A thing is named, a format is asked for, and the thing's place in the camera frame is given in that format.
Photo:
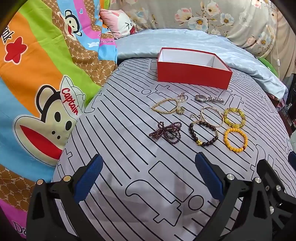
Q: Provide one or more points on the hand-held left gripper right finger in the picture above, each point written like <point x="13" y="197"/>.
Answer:
<point x="208" y="173"/>

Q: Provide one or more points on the grey floral quilt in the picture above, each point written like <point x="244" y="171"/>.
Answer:
<point x="185" y="14"/>

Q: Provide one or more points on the green plastic object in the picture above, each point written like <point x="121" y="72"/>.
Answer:
<point x="266" y="63"/>

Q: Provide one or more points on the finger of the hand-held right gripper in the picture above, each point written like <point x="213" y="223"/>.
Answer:
<point x="293" y="160"/>
<point x="266" y="171"/>

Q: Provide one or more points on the red cardboard box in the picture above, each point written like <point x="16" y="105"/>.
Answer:
<point x="192" y="74"/>

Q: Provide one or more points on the pink rabbit pillow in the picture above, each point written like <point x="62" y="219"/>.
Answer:
<point x="118" y="25"/>

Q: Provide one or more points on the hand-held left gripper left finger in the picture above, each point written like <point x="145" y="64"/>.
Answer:
<point x="90" y="176"/>

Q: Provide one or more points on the light blue quilt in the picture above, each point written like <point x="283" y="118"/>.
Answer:
<point x="143" y="44"/>

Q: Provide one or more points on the dark object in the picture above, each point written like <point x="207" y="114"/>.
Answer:
<point x="290" y="92"/>

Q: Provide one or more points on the gold bangle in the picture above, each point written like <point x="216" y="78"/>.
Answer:
<point x="209" y="107"/>

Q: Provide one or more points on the silver wrist watch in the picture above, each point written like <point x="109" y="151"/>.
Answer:
<point x="200" y="97"/>

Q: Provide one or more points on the cartoon monkey printed blanket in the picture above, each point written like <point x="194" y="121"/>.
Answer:
<point x="34" y="58"/>

